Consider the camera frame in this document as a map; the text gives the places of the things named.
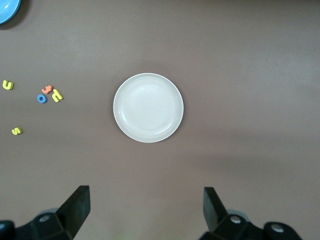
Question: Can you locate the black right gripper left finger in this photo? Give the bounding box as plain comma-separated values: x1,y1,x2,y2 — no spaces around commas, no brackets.
0,185,91,240

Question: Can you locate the beige round plate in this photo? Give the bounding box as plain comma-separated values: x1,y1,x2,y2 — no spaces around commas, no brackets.
112,72,185,144

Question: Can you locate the blue round plate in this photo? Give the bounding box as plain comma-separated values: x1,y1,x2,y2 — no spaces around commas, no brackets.
0,0,22,25

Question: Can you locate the yellow foam letter h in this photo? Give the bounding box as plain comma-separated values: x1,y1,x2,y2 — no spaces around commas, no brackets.
51,89,64,103

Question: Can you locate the yellow foam letter u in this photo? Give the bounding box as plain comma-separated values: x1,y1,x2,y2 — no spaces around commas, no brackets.
2,79,15,91

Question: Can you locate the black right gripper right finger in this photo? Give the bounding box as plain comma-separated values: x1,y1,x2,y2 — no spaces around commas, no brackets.
197,186,303,240

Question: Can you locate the brown table cover sheet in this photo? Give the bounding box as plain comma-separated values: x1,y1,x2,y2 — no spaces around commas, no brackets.
0,0,320,240

